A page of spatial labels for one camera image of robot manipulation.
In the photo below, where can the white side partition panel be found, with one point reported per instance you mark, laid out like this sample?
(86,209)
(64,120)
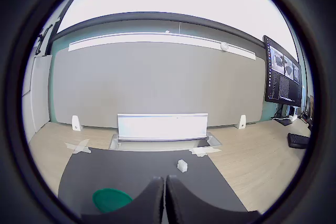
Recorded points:
(39,90)

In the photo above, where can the small white plastic terminal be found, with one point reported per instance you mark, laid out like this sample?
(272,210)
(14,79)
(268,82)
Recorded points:
(182,165)

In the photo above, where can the white tape strip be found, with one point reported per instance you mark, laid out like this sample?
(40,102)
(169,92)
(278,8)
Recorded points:
(83,144)
(78,148)
(204,151)

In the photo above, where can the round green lid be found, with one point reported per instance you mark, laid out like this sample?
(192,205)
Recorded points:
(110,200)

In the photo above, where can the dark grey mat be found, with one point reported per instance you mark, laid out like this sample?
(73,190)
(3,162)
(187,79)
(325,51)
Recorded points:
(131,166)

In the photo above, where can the small white partition bracket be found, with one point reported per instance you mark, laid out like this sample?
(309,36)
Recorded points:
(242,122)
(76,123)

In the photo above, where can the black keyboard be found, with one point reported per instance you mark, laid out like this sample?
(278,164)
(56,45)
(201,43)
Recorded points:
(298,140)

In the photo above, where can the black computer monitor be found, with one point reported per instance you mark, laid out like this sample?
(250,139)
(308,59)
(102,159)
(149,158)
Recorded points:
(283,77)

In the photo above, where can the grey partition panel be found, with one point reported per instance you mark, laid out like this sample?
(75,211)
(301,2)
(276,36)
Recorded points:
(157,82)

